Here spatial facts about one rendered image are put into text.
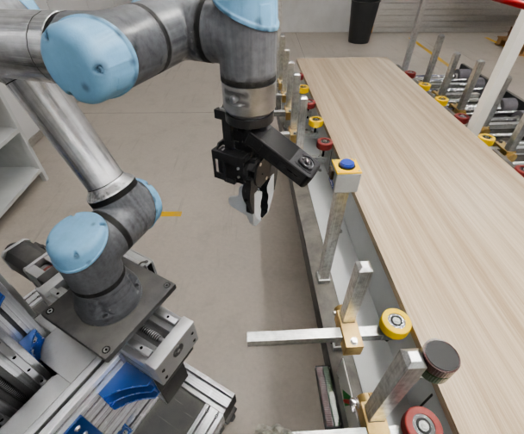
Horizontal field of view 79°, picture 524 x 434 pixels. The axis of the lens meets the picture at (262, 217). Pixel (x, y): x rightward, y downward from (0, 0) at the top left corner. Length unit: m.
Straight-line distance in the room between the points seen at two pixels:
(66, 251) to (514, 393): 1.03
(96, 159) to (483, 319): 1.07
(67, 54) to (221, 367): 1.67
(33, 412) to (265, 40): 0.85
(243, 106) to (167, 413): 1.38
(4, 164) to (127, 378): 2.95
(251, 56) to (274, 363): 1.63
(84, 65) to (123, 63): 0.03
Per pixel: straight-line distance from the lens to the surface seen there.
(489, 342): 1.09
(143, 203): 0.78
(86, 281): 0.75
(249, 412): 1.79
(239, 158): 0.49
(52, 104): 0.74
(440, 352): 0.67
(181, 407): 1.61
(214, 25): 0.44
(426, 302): 1.08
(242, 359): 1.87
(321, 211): 1.68
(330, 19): 8.18
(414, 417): 0.90
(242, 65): 0.43
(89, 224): 0.73
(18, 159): 3.54
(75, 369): 0.93
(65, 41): 0.36
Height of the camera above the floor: 1.71
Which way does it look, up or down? 42 degrees down
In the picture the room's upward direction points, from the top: straight up
